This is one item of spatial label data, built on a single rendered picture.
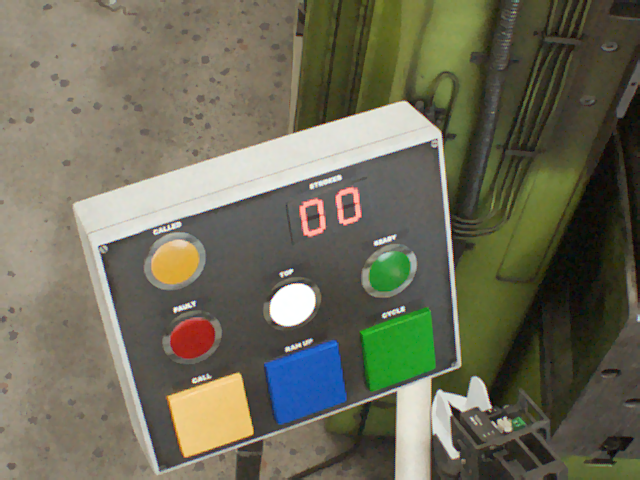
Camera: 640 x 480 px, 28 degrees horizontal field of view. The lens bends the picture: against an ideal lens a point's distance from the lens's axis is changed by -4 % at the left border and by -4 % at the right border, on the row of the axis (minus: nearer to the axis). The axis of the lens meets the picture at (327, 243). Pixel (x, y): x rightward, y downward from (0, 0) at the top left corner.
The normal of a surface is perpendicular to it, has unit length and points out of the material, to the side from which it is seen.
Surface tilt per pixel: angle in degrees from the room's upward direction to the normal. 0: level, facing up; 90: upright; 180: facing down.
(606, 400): 90
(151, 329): 60
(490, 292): 90
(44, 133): 0
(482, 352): 90
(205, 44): 0
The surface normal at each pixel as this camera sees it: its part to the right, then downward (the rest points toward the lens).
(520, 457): -0.92, 0.30
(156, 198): -0.12, -0.83
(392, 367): 0.38, 0.46
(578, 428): -0.04, 0.87
